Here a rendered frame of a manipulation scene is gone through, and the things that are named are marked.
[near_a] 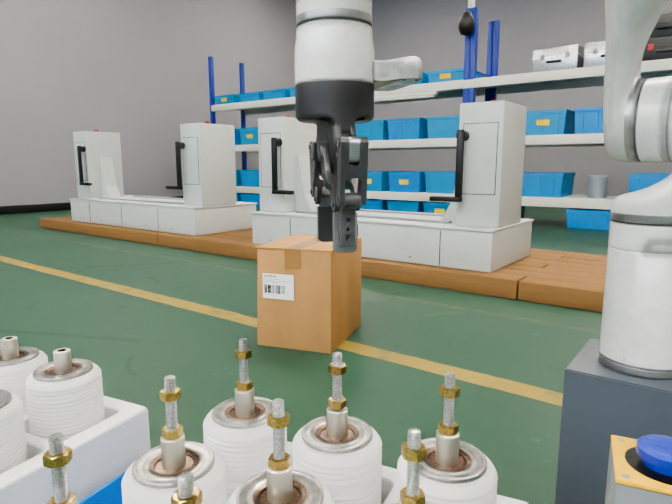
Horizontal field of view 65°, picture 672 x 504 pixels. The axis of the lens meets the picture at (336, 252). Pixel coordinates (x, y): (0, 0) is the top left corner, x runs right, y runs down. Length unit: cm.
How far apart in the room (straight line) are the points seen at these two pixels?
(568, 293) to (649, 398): 151
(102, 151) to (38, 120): 229
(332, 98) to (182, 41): 772
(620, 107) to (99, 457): 77
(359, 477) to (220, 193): 316
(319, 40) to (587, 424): 51
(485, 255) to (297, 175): 125
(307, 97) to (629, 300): 42
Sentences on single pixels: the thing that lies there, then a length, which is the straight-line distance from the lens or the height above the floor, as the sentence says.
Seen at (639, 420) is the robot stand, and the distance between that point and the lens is 69.
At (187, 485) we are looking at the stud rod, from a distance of 37.
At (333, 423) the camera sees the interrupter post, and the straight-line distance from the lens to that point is 57.
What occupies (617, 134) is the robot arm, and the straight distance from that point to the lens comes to 67.
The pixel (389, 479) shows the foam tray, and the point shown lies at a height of 18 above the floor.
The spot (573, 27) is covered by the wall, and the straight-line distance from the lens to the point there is 896.
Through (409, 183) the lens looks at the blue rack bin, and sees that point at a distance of 549.
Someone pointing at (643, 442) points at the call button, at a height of 33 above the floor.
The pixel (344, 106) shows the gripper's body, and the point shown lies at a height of 59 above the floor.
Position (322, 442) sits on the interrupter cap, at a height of 25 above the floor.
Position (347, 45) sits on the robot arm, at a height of 64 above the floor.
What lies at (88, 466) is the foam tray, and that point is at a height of 14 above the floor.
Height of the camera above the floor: 54
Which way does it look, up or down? 9 degrees down
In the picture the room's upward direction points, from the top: straight up
